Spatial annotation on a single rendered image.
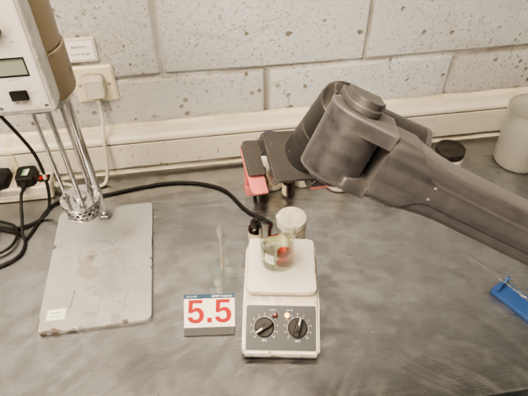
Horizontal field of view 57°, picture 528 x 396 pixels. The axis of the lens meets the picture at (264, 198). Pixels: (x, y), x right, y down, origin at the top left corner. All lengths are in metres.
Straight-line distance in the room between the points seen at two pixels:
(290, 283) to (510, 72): 0.80
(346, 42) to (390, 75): 0.15
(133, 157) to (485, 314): 0.81
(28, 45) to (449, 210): 0.50
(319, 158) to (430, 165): 0.10
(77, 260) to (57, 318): 0.13
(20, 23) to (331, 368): 0.67
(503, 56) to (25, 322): 1.17
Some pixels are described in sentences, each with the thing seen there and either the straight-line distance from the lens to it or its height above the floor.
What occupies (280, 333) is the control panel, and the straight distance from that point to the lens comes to 0.84.
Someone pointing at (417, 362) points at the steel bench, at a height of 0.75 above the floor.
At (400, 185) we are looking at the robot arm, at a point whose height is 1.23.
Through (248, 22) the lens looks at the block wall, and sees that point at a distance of 1.06.
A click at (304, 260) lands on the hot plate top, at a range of 0.88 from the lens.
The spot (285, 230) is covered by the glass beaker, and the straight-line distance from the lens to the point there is 0.85.
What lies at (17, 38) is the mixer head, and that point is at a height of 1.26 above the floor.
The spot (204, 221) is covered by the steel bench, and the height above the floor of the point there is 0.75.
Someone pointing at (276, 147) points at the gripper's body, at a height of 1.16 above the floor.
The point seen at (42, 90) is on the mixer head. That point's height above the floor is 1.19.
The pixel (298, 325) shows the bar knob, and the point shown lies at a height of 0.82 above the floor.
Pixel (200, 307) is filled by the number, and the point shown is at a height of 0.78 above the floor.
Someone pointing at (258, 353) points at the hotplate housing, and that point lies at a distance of 0.85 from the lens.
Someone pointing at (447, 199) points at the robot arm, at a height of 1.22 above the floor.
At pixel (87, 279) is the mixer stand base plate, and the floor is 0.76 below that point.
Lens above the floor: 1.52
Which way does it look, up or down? 44 degrees down
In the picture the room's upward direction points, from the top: straight up
